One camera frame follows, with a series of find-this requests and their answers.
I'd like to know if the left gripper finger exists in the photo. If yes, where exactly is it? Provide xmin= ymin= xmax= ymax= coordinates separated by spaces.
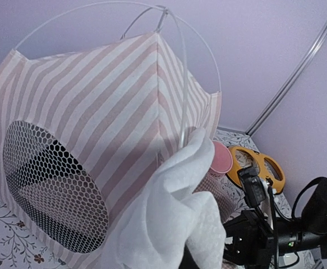
xmin=181 ymin=245 xmax=199 ymax=269

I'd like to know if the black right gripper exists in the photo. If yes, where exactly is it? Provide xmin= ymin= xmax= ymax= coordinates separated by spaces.
xmin=223 ymin=210 xmax=275 ymax=266

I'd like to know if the yellow double bowl stand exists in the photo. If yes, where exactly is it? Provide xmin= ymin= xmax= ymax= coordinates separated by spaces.
xmin=227 ymin=146 xmax=285 ymax=194

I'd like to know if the pink round pet bowl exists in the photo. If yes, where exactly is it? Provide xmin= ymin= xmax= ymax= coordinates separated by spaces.
xmin=208 ymin=141 xmax=233 ymax=178

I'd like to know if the pink gingham cushion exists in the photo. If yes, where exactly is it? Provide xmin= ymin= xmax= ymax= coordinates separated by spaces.
xmin=194 ymin=173 xmax=234 ymax=223

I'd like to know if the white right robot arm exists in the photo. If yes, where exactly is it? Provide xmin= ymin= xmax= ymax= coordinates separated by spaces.
xmin=223 ymin=177 xmax=327 ymax=268

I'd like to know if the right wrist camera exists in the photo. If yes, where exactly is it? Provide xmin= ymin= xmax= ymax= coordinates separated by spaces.
xmin=237 ymin=166 xmax=275 ymax=209

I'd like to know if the right aluminium corner post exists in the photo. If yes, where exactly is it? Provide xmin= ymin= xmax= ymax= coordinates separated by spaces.
xmin=245 ymin=20 xmax=327 ymax=136

